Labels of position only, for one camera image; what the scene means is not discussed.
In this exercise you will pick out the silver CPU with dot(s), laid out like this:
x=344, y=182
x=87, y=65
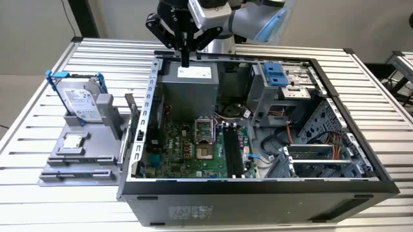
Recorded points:
x=74, y=141

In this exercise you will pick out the grey parts rack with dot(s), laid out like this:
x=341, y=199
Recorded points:
x=97, y=142

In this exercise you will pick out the blue drive latch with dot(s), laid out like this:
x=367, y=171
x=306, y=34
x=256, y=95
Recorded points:
x=274, y=72

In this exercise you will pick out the graphics card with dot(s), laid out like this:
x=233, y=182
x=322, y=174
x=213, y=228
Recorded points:
x=135, y=111

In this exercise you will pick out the metal disk bay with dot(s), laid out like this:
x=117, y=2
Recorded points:
x=320, y=162

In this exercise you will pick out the teal board connector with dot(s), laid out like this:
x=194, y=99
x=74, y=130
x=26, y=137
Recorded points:
x=155, y=160

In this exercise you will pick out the blue data plug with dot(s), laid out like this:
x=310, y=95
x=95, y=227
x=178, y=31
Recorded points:
x=253, y=155

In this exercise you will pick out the black PC case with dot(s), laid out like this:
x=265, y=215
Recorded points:
x=226, y=207

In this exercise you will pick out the silver hard disk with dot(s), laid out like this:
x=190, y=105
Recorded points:
x=78, y=99

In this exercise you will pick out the black vertical post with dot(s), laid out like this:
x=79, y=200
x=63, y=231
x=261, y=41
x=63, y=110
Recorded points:
x=85, y=19

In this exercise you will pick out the grey drive cage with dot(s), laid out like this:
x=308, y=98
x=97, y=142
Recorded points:
x=262, y=96

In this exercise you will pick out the green motherboard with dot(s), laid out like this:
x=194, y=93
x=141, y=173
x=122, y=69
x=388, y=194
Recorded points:
x=206, y=166

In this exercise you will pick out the silver drive unit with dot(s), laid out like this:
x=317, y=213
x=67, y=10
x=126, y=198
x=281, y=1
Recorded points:
x=294, y=93

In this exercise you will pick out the grey power supply unit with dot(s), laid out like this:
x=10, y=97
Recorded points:
x=189, y=96

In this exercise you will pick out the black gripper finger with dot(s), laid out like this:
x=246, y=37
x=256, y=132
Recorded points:
x=207, y=36
x=158, y=29

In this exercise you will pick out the black RAM slot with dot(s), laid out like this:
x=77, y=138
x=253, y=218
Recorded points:
x=230, y=149
x=236, y=149
x=226, y=149

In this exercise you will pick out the metal slat table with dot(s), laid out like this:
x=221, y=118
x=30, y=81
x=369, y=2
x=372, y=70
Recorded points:
x=403, y=60

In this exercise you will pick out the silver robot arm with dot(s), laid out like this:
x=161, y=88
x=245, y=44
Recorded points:
x=245, y=17

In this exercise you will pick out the CPU socket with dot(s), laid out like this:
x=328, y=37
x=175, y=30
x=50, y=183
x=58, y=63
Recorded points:
x=205, y=151

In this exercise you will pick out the blue disk carrier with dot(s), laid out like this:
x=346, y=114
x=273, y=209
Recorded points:
x=59, y=74

